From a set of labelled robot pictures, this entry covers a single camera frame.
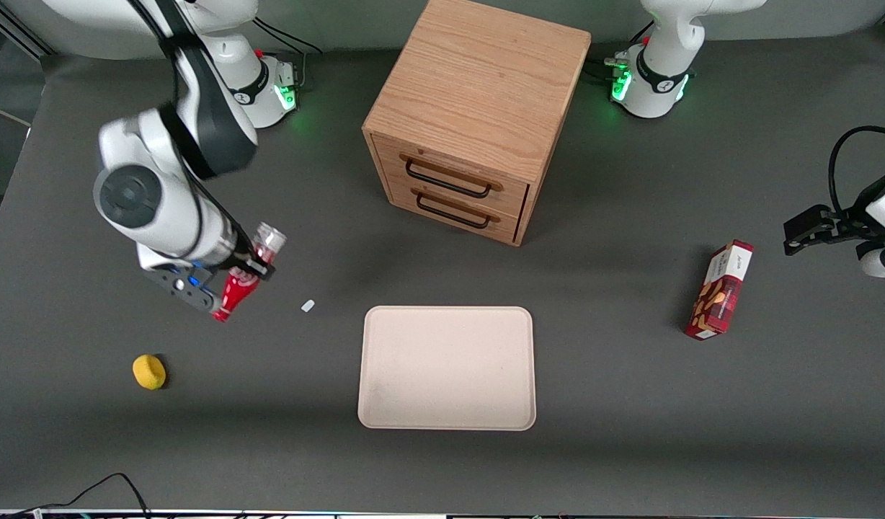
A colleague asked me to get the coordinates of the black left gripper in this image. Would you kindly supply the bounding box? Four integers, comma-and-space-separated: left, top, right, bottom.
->
783, 205, 877, 257

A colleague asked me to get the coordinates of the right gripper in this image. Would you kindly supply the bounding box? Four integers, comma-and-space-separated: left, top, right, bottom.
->
136, 244, 277, 313

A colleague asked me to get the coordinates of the red coca-cola bottle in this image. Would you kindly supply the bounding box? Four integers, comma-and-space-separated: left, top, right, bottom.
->
210, 223, 288, 323

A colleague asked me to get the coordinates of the cream rectangular tray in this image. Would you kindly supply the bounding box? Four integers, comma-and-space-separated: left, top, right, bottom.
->
357, 306, 537, 432

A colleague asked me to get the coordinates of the red snack box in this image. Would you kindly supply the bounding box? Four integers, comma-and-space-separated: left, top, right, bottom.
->
685, 239, 755, 341

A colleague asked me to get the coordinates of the yellow lemon-shaped toy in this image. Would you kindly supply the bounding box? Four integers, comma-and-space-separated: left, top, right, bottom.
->
132, 354, 167, 391

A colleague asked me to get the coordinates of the wooden drawer front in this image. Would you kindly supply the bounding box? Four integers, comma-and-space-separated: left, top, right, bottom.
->
383, 175, 521, 243
373, 134, 531, 218

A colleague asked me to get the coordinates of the wooden drawer cabinet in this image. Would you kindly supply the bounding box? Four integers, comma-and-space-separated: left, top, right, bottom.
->
362, 0, 592, 247

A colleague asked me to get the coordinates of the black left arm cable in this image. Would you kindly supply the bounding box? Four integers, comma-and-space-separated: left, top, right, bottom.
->
827, 125, 885, 214

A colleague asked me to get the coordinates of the black drawer handle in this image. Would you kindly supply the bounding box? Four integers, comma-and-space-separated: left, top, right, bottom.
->
415, 189, 500, 230
404, 153, 503, 199

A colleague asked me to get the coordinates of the black right base cable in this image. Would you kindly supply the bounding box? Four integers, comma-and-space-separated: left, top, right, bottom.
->
252, 16, 324, 89

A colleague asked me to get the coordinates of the black base cable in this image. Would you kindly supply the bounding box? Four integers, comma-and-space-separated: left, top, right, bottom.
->
585, 29, 656, 81
252, 16, 324, 89

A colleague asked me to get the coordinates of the black left base cable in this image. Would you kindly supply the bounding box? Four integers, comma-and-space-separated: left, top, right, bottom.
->
585, 29, 656, 81

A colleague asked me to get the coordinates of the black table edge cable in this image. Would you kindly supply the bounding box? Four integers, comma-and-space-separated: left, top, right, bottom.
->
14, 472, 152, 519

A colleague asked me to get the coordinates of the aluminium frame rail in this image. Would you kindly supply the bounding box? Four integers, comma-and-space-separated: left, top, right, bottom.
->
0, 0, 55, 60

